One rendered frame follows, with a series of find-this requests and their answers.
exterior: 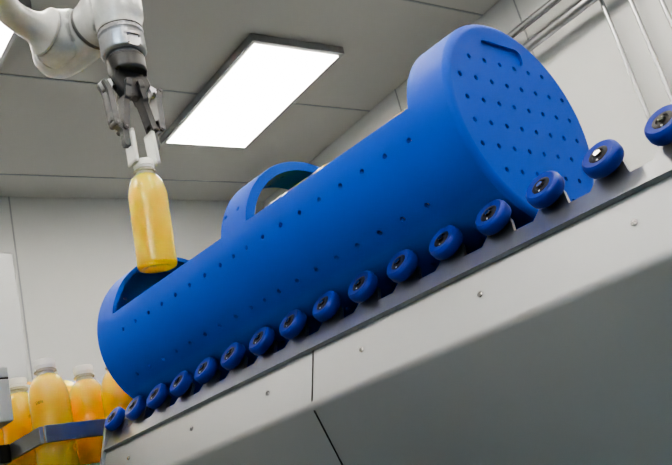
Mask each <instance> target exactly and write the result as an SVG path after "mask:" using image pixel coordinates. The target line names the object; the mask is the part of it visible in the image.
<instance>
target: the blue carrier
mask: <svg viewBox="0 0 672 465"><path fill-rule="evenodd" d="M407 105H408V108H407V109H406V110H404V111H403V112H402V113H400V114H399V115H397V116H396V117H394V118H393V119H392V120H390V121H389V122H387V123H386V124H384V125H383V126H381V127H380V128H379V129H377V130H376V131H374V132H373V133H371V134H370V135H369V136H367V137H366V138H364V139H363V140H361V141H360V142H358V143H357V144H356V145H354V146H353V147H351V148H350V149H348V150H347V151H346V152H344V153H343V154H341V155H340V156H338V157H337V158H335V159H334V160H333V161H331V162H330V163H328V164H327V165H325V166H324V167H323V168H321V169H320V170H318V169H319V168H320V167H318V166H315V165H312V164H308V163H304V162H294V161H292V162H283V163H279V164H276V165H274V166H272V167H270V168H268V169H267V170H265V171H264V172H263V173H261V174H260V175H259V176H257V177H256V178H255V179H253V180H252V181H251V182H249V183H248V184H247V185H245V186H244V187H243V188H241V189H240V190H239V191H238V192H237V193H236V194H235V195H234V196H233V198H232V199H231V201H230V202H229V204H228V206H227V208H226V211H225V213H224V217H223V221H222V227H221V239H219V240H218V241H216V242H215V243H213V244H212V245H211V246H209V247H208V248H206V249H205V250H203V251H202V252H200V253H199V254H198V255H196V256H195V257H193V258H192V259H190V260H187V259H183V258H179V257H177V261H178V263H177V266H176V267H175V268H173V269H171V270H169V271H166V272H162V273H154V274H147V273H142V272H140V271H139V270H138V269H137V266H136V267H135V268H133V269H132V270H131V271H129V272H128V273H127V274H125V275H124V276H123V277H121V278H120V279H119V280H118V281H116V282H115V283H114V285H113V286H112V287H111V288H110V289H109V291H108V292H107V294H106V296H105V297H104V299H103V302H102V304H101V307H100V310H99V315H98V321H97V337H98V344H99V349H100V352H101V355H102V358H103V361H104V363H105V365H106V367H107V369H108V371H109V373H110V375H111V376H112V378H113V379H114V380H115V382H116V383H117V384H118V385H119V386H120V388H121V389H122V390H123V391H124V392H125V393H127V394H128V395H129V396H130V397H131V398H133V399H134V398H135V397H136V396H139V395H140V396H143V397H144V398H146V400H147V398H148V396H149V394H150V392H151V391H152V390H153V388H154V387H155V386H157V385H158V384H160V383H163V384H165V385H166V386H168V388H169V394H168V395H170V396H171V397H172V399H171V403H170V406H172V405H174V404H175V402H176V401H177V399H178V397H175V396H173V395H172V394H171V393H170V385H171V383H172V381H173V380H174V378H175V377H176V376H177V375H178V374H179V373H180V372H182V371H184V370H186V371H188V372H190V373H191V374H192V375H193V381H192V382H193V383H194V384H195V385H196V386H195V391H194V394H195V393H197V392H199V391H200V389H201V387H202V386H203V384H199V383H198V382H197V381H196V380H195V379H194V374H195V371H196V369H197V367H198V366H199V364H200V363H201V362H202V361H203V360H204V359H205V358H207V357H213V358H215V359H216V360H217V361H218V369H219V370H220V371H221V376H220V381H221V380H223V379H225V378H226V376H227V375H228V373H229V370H226V369H224V368H223V367H222V366H221V358H222V355H223V353H224V352H225V350H226V349H227V348H228V347H229V346H230V345H231V344H233V343H235V342H240V343H241V344H243V345H244V346H245V348H246V353H245V355H246V356H247V357H248V365H247V367H248V366H250V365H252V364H254V363H255V361H256V359H257V358H258V356H257V355H254V354H253V353H252V352H251V351H250V350H249V343H250V340H251V339H252V337H253V335H254V334H255V333H256V332H257V331H258V330H259V329H260V328H262V327H264V326H268V327H270V328H271V329H273V330H274V332H275V339H274V340H276V341H277V342H278V346H277V351H279V350H281V349H283V348H285V346H286V345H287V343H288V341H289V340H288V339H285V338H284V337H283V336H281V334H280V332H279V330H280V325H281V323H282V321H283V319H284V318H285V317H286V316H287V314H288V313H290V312H291V311H293V310H295V309H299V310H301V311H303V312H304V313H305V314H306V316H307V321H306V324H308V325H309V326H310V327H309V335H311V334H313V333H315V332H317V331H318V330H319V328H320V326H321V324H322V323H323V322H320V321H318V320H317V319H315V318H314V316H313V315H312V311H313V307H314V305H315V303H316V301H317V300H318V299H319V297H320V296H321V295H322V294H324V293H325V292H328V291H334V292H336V293H337V294H338V295H339V296H340V298H341V304H340V306H342V307H343V308H344V317H346V316H348V315H350V314H352V313H354V311H355V309H356V308H357V306H358V304H359V303H355V302H354V301H352V300H351V299H350V298H349V296H348V289H349V286H350V284H351V283H352V281H353V280H354V279H355V277H356V276H358V275H359V274H360V273H362V272H364V271H371V272H373V273H374V274H375V275H376V276H377V278H378V285H377V286H378V287H379V288H380V289H381V298H383V297H385V296H387V295H389V294H391V293H393V291H394V289H395V288H396V286H397V284H398V283H396V282H393V281H392V280H391V279H390V278H389V277H388V275H387V267H388V265H389V263H390V261H391V260H392V258H393V257H394V256H395V255H396V254H397V253H398V252H400V251H402V250H405V249H410V250H412V251H413V252H415V253H416V254H417V256H418V258H419V262H418V266H419V267H421V271H422V278H423V277H425V276H427V275H428V274H430V273H432V272H434V271H436V269H437V267H438V265H439V263H440V260H437V259H435V258H434V257H433V256H432V255H431V254H430V252H429V245H430V242H431V240H432V238H433V237H434V235H435V234H436V233H437V232H438V231H439V230H440V229H442V228H444V227H446V226H449V225H453V226H456V227H457V228H458V229H459V230H460V231H461V232H462V234H463V240H462V243H463V244H464V245H465V247H466V252H467V255H468V254H470V253H472V252H474V251H476V250H478V249H479V248H481V247H482V246H483V244H484V242H485V240H486V238H487V236H485V235H483V234H481V233H480V232H479V231H478V230H477V229H476V226H475V221H476V217H477V215H478V213H479V212H480V210H481V209H482V208H483V207H484V206H485V205H486V204H488V203H489V202H491V201H493V200H496V199H501V200H504V201H505V202H506V203H507V204H508V205H509V206H510V208H511V211H512V212H511V218H512V219H513V221H514V224H515V227H516V230H517V229H519V228H521V227H523V226H525V225H527V224H528V223H530V222H532V221H534V218H535V216H536V214H537V212H538V210H539V209H536V208H534V207H532V206H531V205H530V204H529V203H528V202H527V199H526V192H527V189H528V187H529V185H530V184H531V182H532V181H533V180H534V179H535V178H536V177H537V176H539V175H540V174H542V173H544V172H547V171H555V172H558V173H559V174H560V175H561V176H562V177H563V179H564V181H565V188H564V191H565V192H566V193H567V195H568V197H569V199H570V202H572V201H574V200H576V199H578V198H579V197H581V196H583V195H585V194H587V193H589V192H590V191H591V189H592V187H593V185H594V179H593V178H590V177H589V176H588V175H587V174H586V173H585V172H584V171H583V169H582V161H583V158H584V156H585V154H586V153H587V152H588V150H589V147H588V144H587V141H586V138H585V135H584V132H583V130H582V127H581V125H580V123H579V120H578V118H577V116H576V114H575V112H574V110H573V108H572V106H571V105H570V103H569V101H568V99H567V98H566V96H565V94H564V93H563V91H562V90H561V88H560V87H559V85H558V84H557V82H556V81H555V80H554V78H553V77H552V76H551V74H550V73H549V72H548V71H547V70H546V68H545V67H544V66H543V65H542V64H541V63H540V62H539V61H538V60H537V59H536V58H535V57H534V56H533V55H532V54H531V53H530V52H529V51H528V50H527V49H526V48H525V47H524V46H522V45H521V44H520V43H519V42H517V41H516V40H514V39H513V38H512V37H510V36H508V35H507V34H505V33H503V32H501V31H499V30H497V29H494V28H491V27H488V26H484V25H475V24H474V25H466V26H462V27H460V28H458V29H456V30H454V31H453V32H451V33H450V34H449V35H447V36H446V37H445V38H443V39H442V40H441V41H439V42H438V43H437V44H435V45H434V46H433V47H431V48H430V49H429V50H427V51H426V52H425V53H423V54H422V55H421V56H420V57H419V58H418V59H417V60H416V61H415V63H414V64H413V66H412V68H411V71H410V74H409V78H408V83H407ZM316 170H318V171H317V172H315V171H316ZM313 172H315V173H314V174H313V175H311V174H312V173H313ZM310 175H311V176H310ZM308 176H310V177H308ZM306 177H308V178H307V179H305V178H306ZM304 179H305V180H304ZM302 180H304V181H302ZM301 181H302V182H301ZM299 182H301V183H300V184H298V183H299ZM297 184H298V185H297ZM295 185H297V186H295ZM294 186H295V187H294ZM292 187H294V188H292ZM265 188H283V189H288V190H290V189H291V188H292V189H291V190H290V191H288V192H287V193H285V194H284V195H282V196H281V197H279V198H278V199H277V200H275V201H274V202H272V203H271V204H269V205H268V206H267V207H265V208H264V209H262V210H261V211H259V212H258V213H256V214H255V208H256V203H257V200H258V197H259V195H260V193H261V191H262V189H265ZM427 203H429V204H430V205H429V204H427ZM403 217H404V218H405V219H404V218H403Z"/></svg>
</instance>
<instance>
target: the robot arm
mask: <svg viewBox="0 0 672 465"><path fill-rule="evenodd" d="M143 19H144V17H143V7H142V2H141V0H80V2H79V3H78V5H77V6H76V7H75V8H74V9H73V10H72V9H55V8H47V9H46V10H44V11H41V12H40V11H34V10H31V9H29V8H27V7H25V6H24V5H23V4H21V3H20V2H19V1H18V0H0V22H1V23H2V24H3V25H4V26H6V27H7V28H8V29H10V30H11V31H13V32H14V33H15V34H17V35H19V36H20V37H22V38H23V39H25V40H26V41H27V42H28V43H29V44H30V48H31V51H32V56H33V61H34V64H35V66H36V67H37V69H38V70H39V71H40V72H41V73H43V74H44V75H46V76H48V77H50V78H55V79H61V78H67V77H70V76H73V75H75V74H77V73H79V72H81V71H82V70H84V69H85V68H87V67H88V66H89V65H91V64H92V63H93V62H95V61H96V60H97V59H98V58H99V57H100V56H101V58H102V60H103V61H104V62H105V63H106V66H107V72H108V76H109V79H107V78H103V79H102V80H101V81H100V82H99V83H98V84H97V88H98V90H99V91H100V93H101V95H102V99H103V103H104V108H105V112H106V116H107V121H108V125H109V128H110V129H111V130H114V129H115V130H117V132H116V134H117V135H118V136H120V138H121V144H122V147H123V148H126V154H127V161H128V167H129V168H132V167H133V166H134V165H135V164H137V163H138V162H139V155H138V149H137V143H136V137H135V131H134V128H130V101H133V103H134V106H135V107H136V108H137V110H138V112H139V115H140V118H141V121H142V123H143V126H144V129H145V132H146V134H147V135H146V136H145V137H144V142H145V147H146V152H147V157H148V158H152V159H153V160H154V169H155V168H156V167H157V166H158V165H160V164H161V161H160V156H159V151H158V150H159V149H160V142H159V138H158V136H159V135H161V134H162V133H163V132H164V131H165V130H166V126H165V119H164V112H163V105H162V94H163V89H162V88H158V89H155V88H154V87H152V86H150V82H149V81H148V79H147V67H146V62H145V57H146V55H147V48H146V43H145V38H144V31H143ZM113 89H114V91H115V92H116V93H117V103H116V99H115V95H114V91H113ZM147 92H148V93H149V98H148V95H147ZM149 99H151V100H150V105H149V103H148V100H149ZM117 104H118V108H117ZM150 106H151V108H150ZM129 128H130V129H129Z"/></svg>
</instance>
